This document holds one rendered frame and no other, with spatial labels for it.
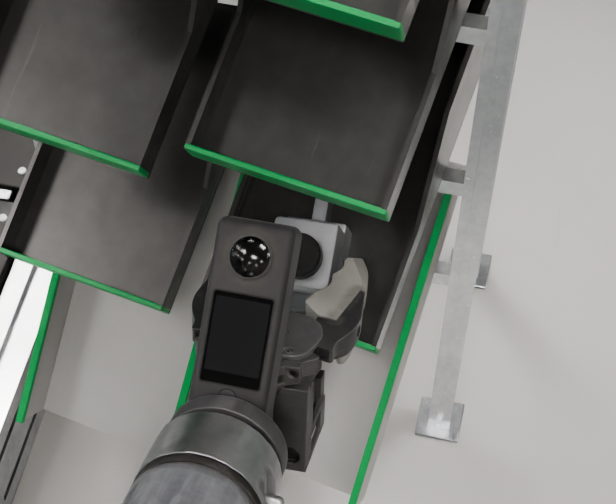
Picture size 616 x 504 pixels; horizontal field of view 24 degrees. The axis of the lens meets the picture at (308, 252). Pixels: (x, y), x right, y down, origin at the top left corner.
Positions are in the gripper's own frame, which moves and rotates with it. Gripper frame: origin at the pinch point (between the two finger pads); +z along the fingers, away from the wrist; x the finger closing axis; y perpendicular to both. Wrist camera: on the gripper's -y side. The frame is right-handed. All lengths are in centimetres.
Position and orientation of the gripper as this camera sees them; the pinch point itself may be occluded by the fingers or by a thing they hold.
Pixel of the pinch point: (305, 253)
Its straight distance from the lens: 97.6
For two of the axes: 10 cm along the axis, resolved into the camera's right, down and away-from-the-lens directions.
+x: 9.7, 1.4, -1.9
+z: 2.3, -4.9, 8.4
